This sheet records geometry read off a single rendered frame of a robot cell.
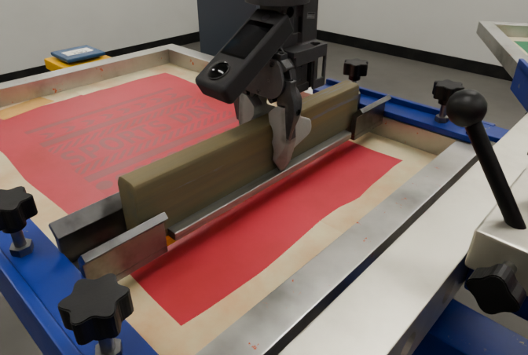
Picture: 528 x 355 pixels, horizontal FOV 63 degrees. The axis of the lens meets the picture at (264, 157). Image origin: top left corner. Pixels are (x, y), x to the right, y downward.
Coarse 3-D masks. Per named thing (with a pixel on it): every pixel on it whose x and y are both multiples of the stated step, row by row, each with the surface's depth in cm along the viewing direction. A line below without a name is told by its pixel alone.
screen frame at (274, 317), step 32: (96, 64) 94; (128, 64) 99; (160, 64) 105; (192, 64) 101; (0, 96) 82; (32, 96) 86; (384, 128) 71; (416, 128) 67; (448, 160) 58; (416, 192) 51; (384, 224) 46; (320, 256) 41; (352, 256) 41; (288, 288) 38; (320, 288) 38; (256, 320) 35; (288, 320) 35; (224, 352) 32; (256, 352) 32
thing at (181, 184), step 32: (320, 96) 59; (352, 96) 63; (256, 128) 50; (320, 128) 59; (160, 160) 43; (192, 160) 44; (224, 160) 47; (256, 160) 51; (128, 192) 40; (160, 192) 42; (192, 192) 45; (224, 192) 49; (128, 224) 43
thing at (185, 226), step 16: (320, 144) 61; (336, 144) 62; (304, 160) 57; (272, 176) 53; (240, 192) 50; (256, 192) 51; (208, 208) 47; (224, 208) 48; (176, 224) 45; (192, 224) 45
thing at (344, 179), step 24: (96, 96) 88; (120, 96) 88; (192, 96) 88; (312, 168) 63; (336, 168) 63; (360, 168) 63; (384, 168) 63; (288, 192) 57; (312, 192) 57; (336, 192) 57; (360, 192) 57; (312, 216) 53
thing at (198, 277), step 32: (0, 128) 74; (32, 128) 74; (32, 160) 65; (64, 192) 57; (96, 192) 57; (224, 224) 51; (256, 224) 51; (288, 224) 51; (160, 256) 46; (192, 256) 46; (224, 256) 46; (256, 256) 46; (160, 288) 42; (192, 288) 42; (224, 288) 42
